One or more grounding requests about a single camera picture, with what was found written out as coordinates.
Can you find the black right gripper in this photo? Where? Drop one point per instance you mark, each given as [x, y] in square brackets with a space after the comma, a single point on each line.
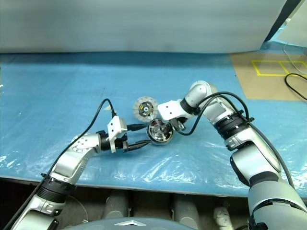
[178, 123]

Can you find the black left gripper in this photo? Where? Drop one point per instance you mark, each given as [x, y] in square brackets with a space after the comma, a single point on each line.
[121, 145]

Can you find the silver motor housing copper windings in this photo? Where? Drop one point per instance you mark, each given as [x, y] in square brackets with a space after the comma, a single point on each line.
[160, 143]

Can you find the round motor lid circuit board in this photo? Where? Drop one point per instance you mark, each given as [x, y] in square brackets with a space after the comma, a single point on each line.
[144, 107]

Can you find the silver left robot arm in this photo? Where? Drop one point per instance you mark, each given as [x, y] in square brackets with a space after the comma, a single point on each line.
[72, 163]

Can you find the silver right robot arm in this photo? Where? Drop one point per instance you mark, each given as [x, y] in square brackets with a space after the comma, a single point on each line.
[254, 155]

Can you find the small beige tape scrap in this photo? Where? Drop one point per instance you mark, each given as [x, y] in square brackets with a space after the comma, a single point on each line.
[106, 108]

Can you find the clear plastic film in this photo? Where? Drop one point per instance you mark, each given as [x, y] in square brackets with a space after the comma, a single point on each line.
[156, 172]

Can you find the grey rounded cylinder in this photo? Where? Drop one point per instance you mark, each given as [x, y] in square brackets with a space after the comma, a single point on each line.
[116, 207]
[185, 209]

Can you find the grey robot torso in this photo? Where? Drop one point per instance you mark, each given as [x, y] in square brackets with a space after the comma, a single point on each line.
[134, 224]

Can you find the brown cardboard sheet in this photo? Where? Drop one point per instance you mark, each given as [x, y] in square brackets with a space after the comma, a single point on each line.
[263, 88]

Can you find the blue table cover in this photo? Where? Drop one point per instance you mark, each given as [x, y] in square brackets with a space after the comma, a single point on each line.
[60, 83]

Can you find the white crumpled lump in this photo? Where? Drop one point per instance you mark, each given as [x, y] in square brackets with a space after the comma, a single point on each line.
[221, 215]

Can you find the white flat panel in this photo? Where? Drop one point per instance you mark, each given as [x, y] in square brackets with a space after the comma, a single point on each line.
[295, 33]

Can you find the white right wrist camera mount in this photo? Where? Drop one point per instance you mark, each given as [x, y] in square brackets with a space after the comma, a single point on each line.
[169, 110]

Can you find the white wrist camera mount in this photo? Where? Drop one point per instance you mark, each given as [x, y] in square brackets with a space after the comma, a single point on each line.
[115, 127]
[169, 110]

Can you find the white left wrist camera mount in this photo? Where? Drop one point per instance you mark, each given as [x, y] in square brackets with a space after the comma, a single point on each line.
[115, 127]

